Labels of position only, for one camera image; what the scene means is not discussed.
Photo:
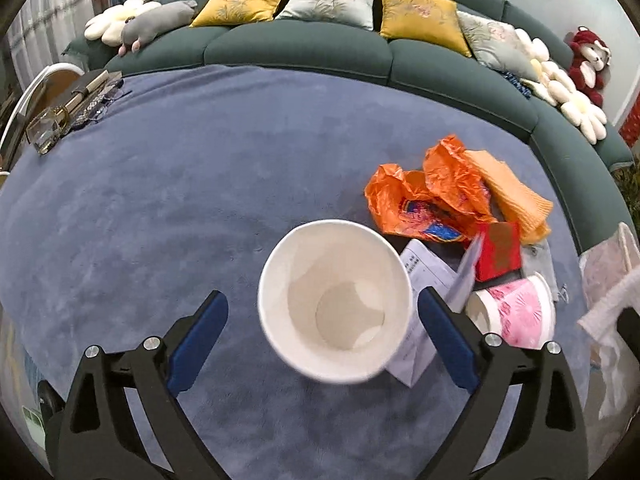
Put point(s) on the red wall decoration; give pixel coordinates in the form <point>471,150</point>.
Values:
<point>631,127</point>

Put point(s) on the pink patterned paper cup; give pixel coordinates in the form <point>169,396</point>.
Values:
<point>525,310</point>

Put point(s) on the clear plastic wrapper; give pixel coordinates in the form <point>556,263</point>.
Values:
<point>542,260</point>

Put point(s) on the grey plush mouse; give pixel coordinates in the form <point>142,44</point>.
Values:
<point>160,20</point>

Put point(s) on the grey embroidered pillow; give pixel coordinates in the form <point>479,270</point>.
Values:
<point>330,0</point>
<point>495,42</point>

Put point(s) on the green curved sofa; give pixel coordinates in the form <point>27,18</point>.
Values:
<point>300,50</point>

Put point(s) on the blue blanket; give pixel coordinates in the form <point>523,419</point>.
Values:
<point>175,185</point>

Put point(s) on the orange waffle cloth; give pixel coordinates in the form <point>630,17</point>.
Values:
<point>515,195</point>

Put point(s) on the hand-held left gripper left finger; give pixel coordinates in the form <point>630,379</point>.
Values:
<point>197,345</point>

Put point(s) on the orange plastic bag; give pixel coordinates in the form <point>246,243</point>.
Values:
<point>450,175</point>

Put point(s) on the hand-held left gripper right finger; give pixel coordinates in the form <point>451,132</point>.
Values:
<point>447,340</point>

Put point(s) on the green potted plant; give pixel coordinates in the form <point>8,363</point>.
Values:
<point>629,177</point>

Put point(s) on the glass ashtray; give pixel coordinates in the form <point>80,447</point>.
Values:
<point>47,130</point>

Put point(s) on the white chair frame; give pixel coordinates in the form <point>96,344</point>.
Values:
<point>30,90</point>

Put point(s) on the white printed paper sheet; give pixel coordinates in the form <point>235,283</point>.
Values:
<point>425,270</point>

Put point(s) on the blue beaded item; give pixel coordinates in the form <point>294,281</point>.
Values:
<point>517,85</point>

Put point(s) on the white curtain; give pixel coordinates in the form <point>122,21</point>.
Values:
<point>45,15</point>

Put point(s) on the white flower cushion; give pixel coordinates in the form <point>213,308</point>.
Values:
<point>110,20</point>
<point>535,50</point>
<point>575,105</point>

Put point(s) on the white paper cup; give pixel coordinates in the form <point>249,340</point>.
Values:
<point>300,280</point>

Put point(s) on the yellow embroidered pillow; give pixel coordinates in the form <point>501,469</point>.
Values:
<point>420,15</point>
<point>240,2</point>

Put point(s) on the red teddy bear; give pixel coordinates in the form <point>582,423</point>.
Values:
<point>587,65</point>

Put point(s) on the white plastic bin liner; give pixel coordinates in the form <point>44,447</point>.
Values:
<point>607,285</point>

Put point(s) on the red paper packet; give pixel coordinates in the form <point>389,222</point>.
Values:
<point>500,252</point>

